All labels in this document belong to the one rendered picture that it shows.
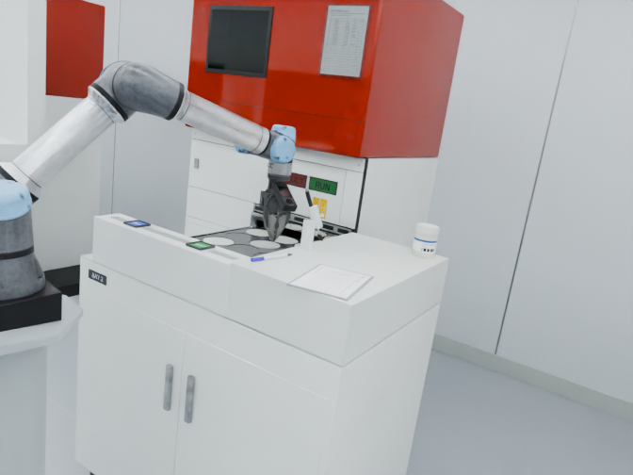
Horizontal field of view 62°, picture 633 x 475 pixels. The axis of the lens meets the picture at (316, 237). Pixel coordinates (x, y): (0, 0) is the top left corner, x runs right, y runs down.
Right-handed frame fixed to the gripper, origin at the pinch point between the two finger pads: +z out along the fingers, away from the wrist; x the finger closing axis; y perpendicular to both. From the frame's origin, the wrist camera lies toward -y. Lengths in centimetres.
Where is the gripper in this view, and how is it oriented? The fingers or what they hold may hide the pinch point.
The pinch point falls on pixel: (274, 237)
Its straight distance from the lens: 169.4
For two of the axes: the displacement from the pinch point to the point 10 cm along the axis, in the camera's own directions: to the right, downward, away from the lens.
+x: -8.8, -0.1, -4.7
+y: -4.6, -2.7, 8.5
